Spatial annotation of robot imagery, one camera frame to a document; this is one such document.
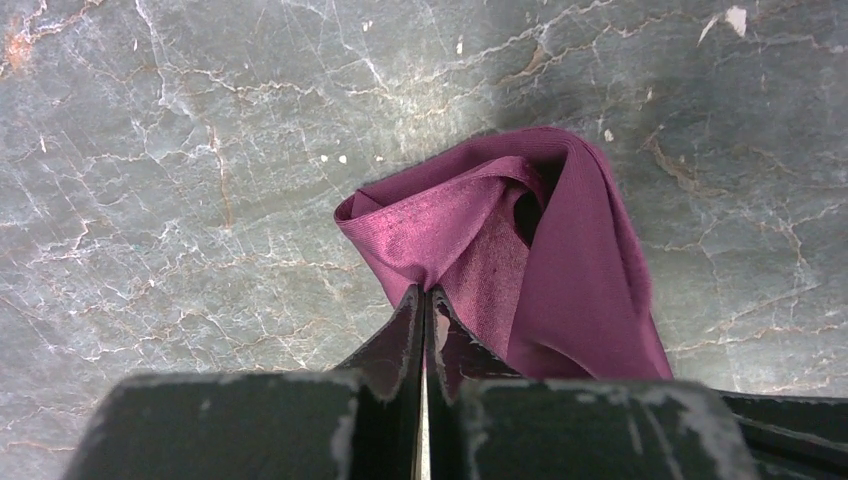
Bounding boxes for purple cloth napkin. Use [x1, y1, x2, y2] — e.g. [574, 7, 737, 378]
[334, 127, 672, 379]

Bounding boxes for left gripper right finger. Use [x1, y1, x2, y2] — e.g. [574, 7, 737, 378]
[423, 289, 758, 479]

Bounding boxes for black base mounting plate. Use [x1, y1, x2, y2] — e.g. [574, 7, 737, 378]
[720, 391, 847, 479]

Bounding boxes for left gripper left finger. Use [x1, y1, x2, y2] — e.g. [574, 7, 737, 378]
[65, 286, 424, 479]

